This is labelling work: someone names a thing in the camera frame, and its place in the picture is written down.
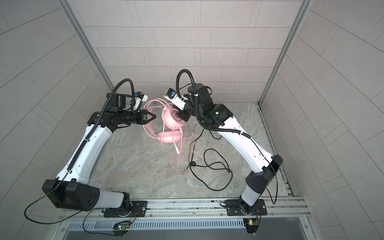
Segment pink headphones with cable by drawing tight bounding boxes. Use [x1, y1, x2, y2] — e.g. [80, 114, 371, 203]
[143, 99, 197, 175]

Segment white vented cable duct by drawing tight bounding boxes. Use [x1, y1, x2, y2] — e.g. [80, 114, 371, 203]
[68, 219, 245, 231]

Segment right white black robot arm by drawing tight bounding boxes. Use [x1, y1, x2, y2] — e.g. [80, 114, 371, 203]
[182, 84, 283, 215]

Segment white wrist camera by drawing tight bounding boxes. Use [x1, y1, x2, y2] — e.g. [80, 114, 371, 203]
[164, 88, 188, 110]
[132, 92, 148, 113]

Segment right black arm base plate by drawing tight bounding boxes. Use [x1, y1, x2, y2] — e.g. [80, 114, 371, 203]
[220, 199, 268, 216]

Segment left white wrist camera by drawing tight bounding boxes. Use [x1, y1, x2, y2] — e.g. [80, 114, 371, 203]
[132, 92, 148, 113]

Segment left black loose cable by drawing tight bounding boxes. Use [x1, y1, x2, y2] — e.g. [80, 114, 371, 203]
[23, 179, 115, 236]

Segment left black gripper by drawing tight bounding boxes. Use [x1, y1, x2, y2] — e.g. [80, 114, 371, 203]
[117, 109, 158, 126]

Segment aluminium mounting rail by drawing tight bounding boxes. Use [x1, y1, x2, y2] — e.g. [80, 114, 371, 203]
[59, 196, 311, 222]

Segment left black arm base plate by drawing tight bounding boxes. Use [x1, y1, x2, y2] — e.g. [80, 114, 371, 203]
[102, 201, 148, 218]

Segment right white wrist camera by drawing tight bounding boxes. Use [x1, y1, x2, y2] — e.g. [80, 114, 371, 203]
[164, 88, 188, 110]

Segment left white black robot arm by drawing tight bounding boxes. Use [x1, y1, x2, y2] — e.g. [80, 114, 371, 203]
[42, 92, 156, 216]

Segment black white headphones with cable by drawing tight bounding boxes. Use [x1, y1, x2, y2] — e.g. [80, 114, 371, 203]
[181, 129, 234, 192]

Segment left green circuit board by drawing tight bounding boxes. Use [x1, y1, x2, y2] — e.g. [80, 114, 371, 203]
[113, 221, 131, 231]

